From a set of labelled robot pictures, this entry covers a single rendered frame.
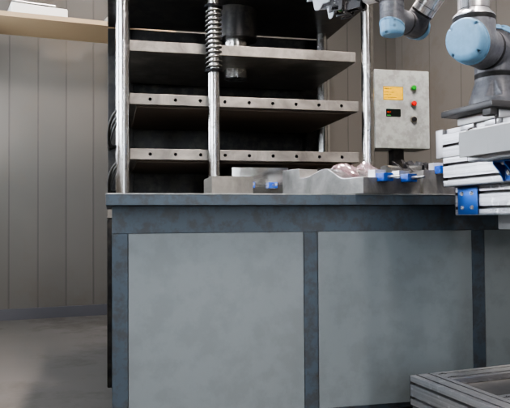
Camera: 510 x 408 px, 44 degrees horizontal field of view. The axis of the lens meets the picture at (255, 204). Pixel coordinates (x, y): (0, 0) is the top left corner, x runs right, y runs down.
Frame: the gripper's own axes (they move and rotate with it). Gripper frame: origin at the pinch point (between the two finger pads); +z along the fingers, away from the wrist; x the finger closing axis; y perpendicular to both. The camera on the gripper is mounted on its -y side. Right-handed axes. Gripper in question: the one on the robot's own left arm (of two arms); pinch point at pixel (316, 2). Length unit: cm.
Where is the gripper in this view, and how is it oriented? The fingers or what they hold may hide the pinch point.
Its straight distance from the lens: 229.0
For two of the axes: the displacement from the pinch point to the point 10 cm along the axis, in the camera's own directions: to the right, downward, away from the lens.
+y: -0.9, 9.9, -1.2
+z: -7.2, 0.2, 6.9
